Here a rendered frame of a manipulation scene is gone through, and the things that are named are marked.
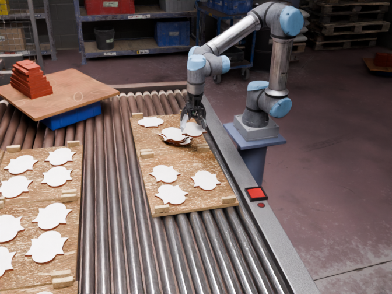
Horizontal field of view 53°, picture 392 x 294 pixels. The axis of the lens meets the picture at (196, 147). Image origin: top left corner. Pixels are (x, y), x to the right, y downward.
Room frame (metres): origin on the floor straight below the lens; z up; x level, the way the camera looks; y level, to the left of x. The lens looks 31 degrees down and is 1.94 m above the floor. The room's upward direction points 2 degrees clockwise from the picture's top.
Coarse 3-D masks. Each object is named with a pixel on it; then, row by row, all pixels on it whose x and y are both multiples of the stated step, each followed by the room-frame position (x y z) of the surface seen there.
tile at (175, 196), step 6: (162, 186) 1.32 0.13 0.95; (168, 186) 1.32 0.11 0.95; (174, 186) 1.32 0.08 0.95; (162, 192) 1.28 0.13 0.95; (168, 192) 1.28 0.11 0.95; (174, 192) 1.28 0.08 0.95; (180, 192) 1.28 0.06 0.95; (186, 192) 1.28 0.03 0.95; (162, 198) 1.24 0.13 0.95; (168, 198) 1.24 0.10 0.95; (174, 198) 1.24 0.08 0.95; (180, 198) 1.24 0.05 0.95; (174, 204) 1.21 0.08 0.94; (180, 204) 1.22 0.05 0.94
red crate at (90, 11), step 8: (88, 0) 5.50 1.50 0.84; (96, 0) 5.54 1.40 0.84; (104, 0) 5.57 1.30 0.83; (112, 0) 5.61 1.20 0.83; (120, 0) 5.64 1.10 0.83; (128, 0) 5.68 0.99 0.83; (88, 8) 5.50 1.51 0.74; (96, 8) 5.53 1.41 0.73; (104, 8) 5.57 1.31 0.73; (112, 8) 5.60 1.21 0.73; (120, 8) 5.64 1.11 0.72; (128, 8) 5.68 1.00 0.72
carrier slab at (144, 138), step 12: (132, 120) 1.92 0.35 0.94; (168, 120) 1.93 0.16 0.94; (192, 120) 1.94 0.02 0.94; (132, 132) 1.79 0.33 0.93; (144, 132) 1.79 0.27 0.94; (156, 132) 1.79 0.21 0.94; (144, 144) 1.67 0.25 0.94; (156, 144) 1.67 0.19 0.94; (168, 144) 1.68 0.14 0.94; (192, 144) 1.68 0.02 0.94
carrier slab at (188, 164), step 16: (144, 160) 1.52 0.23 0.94; (160, 160) 1.53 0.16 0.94; (176, 160) 1.53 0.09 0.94; (192, 160) 1.54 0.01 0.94; (208, 160) 1.54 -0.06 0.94; (144, 176) 1.40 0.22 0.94; (192, 176) 1.41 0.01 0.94; (224, 176) 1.42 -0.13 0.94; (192, 192) 1.30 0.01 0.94; (208, 192) 1.30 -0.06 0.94; (224, 192) 1.30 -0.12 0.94; (176, 208) 1.19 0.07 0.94; (192, 208) 1.20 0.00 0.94; (208, 208) 1.21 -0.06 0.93
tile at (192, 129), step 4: (188, 124) 1.66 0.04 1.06; (192, 124) 1.66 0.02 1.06; (196, 124) 1.66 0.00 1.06; (188, 128) 1.62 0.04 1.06; (192, 128) 1.62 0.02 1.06; (196, 128) 1.62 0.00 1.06; (200, 128) 1.62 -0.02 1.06; (184, 132) 1.57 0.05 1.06; (188, 132) 1.58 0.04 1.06; (192, 132) 1.58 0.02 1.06; (196, 132) 1.58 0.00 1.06; (200, 132) 1.58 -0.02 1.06; (204, 132) 1.59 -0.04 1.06; (192, 136) 1.55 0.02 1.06; (196, 136) 1.55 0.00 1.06
